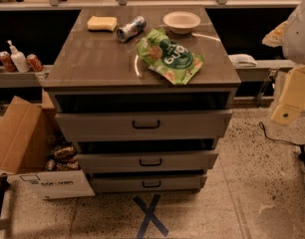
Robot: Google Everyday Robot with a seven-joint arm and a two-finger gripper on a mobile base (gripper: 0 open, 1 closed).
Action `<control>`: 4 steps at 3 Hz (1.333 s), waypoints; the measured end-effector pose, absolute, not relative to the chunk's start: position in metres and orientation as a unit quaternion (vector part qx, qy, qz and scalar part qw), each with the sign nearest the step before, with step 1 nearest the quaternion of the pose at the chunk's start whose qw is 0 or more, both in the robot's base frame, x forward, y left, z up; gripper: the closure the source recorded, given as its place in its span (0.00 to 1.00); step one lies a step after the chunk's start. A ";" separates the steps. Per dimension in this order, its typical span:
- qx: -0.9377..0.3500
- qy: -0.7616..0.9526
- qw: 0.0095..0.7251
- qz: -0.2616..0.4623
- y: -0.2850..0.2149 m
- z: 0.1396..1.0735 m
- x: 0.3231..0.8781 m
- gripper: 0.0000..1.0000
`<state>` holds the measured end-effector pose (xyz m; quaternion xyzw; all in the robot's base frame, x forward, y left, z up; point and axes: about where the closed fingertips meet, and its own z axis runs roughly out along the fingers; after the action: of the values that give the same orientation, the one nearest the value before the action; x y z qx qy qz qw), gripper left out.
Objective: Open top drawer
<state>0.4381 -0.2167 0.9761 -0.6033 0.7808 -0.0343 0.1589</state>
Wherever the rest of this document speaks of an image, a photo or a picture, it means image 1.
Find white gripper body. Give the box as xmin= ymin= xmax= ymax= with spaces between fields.
xmin=278 ymin=65 xmax=305 ymax=111

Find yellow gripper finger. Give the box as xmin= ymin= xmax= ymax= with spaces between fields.
xmin=271 ymin=105 xmax=303 ymax=126
xmin=262 ymin=21 xmax=287 ymax=48

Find grey top drawer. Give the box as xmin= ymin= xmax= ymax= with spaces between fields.
xmin=56 ymin=110 xmax=232 ymax=142

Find grey drawer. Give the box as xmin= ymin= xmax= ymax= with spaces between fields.
xmin=56 ymin=110 xmax=232 ymax=142
xmin=90 ymin=174 xmax=207 ymax=193
xmin=77 ymin=150 xmax=218 ymax=173

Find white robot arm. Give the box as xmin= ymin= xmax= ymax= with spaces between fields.
xmin=262 ymin=0 xmax=305 ymax=125

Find grey drawer cabinet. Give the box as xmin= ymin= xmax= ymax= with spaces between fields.
xmin=43 ymin=5 xmax=240 ymax=189

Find grey bottom drawer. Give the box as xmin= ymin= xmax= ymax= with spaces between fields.
xmin=90 ymin=174 xmax=207 ymax=193

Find grey middle drawer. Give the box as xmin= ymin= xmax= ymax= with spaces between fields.
xmin=77 ymin=150 xmax=218 ymax=173

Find grey low shelf right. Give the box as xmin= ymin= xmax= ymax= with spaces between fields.
xmin=236 ymin=60 xmax=294 ymax=82

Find grey low shelf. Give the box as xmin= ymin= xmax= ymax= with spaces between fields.
xmin=0 ymin=65 xmax=53 ymax=88
xmin=236 ymin=60 xmax=294 ymax=82

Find white folded cloth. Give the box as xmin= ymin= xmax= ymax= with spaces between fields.
xmin=228 ymin=54 xmax=257 ymax=68

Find white paper bowl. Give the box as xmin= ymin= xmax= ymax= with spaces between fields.
xmin=163 ymin=11 xmax=201 ymax=34

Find green chip bag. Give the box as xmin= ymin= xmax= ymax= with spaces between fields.
xmin=137 ymin=28 xmax=204 ymax=85

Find silver blue drink can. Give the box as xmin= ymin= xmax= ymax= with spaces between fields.
xmin=117 ymin=16 xmax=147 ymax=42

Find blue tape cross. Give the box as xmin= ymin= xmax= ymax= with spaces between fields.
xmin=133 ymin=194 xmax=168 ymax=239

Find yellow sponge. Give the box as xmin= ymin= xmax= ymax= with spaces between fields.
xmin=87 ymin=16 xmax=118 ymax=32

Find snack bags in box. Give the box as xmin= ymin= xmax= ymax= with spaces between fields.
xmin=44 ymin=145 xmax=80 ymax=171

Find red soda can right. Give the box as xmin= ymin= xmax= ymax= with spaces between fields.
xmin=27 ymin=54 xmax=44 ymax=72

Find red soda can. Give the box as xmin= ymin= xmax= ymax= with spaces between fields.
xmin=27 ymin=54 xmax=44 ymax=72
xmin=0 ymin=51 xmax=17 ymax=73

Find white pump bottle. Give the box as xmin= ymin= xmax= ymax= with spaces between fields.
xmin=7 ymin=40 xmax=30 ymax=73

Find brown cardboard box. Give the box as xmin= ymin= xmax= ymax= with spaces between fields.
xmin=0 ymin=97 xmax=95 ymax=200

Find red soda can left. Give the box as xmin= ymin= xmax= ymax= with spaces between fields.
xmin=0 ymin=51 xmax=17 ymax=73

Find grey low shelf left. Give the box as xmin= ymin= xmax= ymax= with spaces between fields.
xmin=0 ymin=65 xmax=53 ymax=88

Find black floor cable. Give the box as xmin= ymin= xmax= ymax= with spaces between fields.
xmin=258 ymin=120 xmax=305 ymax=147

